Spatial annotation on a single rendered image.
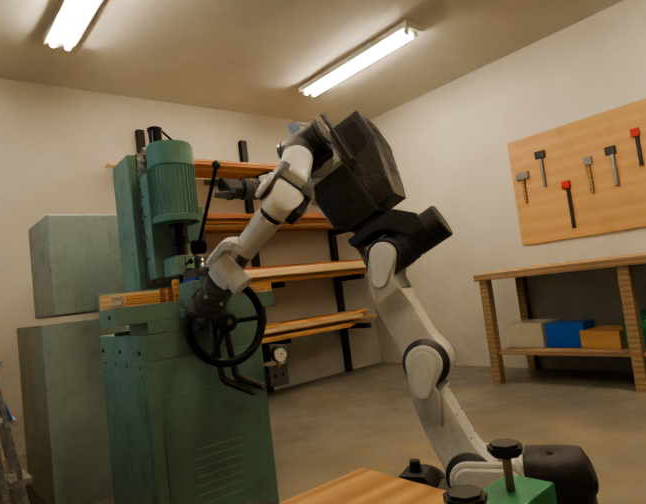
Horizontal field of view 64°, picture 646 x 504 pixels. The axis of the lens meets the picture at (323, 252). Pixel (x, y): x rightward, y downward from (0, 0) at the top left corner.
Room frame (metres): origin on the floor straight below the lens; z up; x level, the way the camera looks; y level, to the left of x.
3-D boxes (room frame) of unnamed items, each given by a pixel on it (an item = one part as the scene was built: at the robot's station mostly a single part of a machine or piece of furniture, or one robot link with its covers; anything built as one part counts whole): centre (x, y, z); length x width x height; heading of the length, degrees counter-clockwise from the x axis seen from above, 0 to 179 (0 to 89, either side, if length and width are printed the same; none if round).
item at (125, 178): (2.21, 0.72, 1.16); 0.22 x 0.22 x 0.72; 37
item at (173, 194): (1.98, 0.55, 1.35); 0.18 x 0.18 x 0.31
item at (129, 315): (1.90, 0.48, 0.87); 0.61 x 0.30 x 0.06; 127
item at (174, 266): (2.00, 0.56, 1.03); 0.14 x 0.07 x 0.09; 37
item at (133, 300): (2.03, 0.49, 0.92); 0.62 x 0.02 x 0.04; 127
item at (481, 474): (1.59, -0.41, 0.28); 0.21 x 0.20 x 0.13; 67
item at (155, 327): (1.93, 0.51, 0.82); 0.40 x 0.21 x 0.04; 127
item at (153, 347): (2.08, 0.62, 0.76); 0.57 x 0.45 x 0.09; 37
